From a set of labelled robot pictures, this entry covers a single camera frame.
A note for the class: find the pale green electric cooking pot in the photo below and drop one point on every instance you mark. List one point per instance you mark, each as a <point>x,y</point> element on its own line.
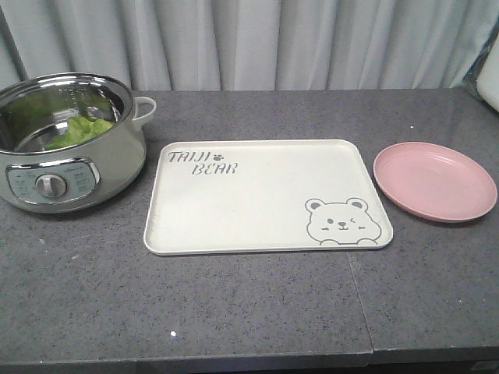
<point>77,176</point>

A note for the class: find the green lettuce leaf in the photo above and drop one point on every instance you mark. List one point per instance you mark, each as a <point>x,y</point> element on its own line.
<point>79,129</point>

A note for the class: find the pink round plate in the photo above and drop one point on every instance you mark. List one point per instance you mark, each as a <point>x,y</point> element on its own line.
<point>434,182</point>

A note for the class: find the cream bear print tray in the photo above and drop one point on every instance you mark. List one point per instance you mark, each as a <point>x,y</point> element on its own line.
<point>263,196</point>

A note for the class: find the white pleated curtain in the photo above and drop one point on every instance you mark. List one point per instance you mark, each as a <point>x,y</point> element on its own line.
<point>248,45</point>

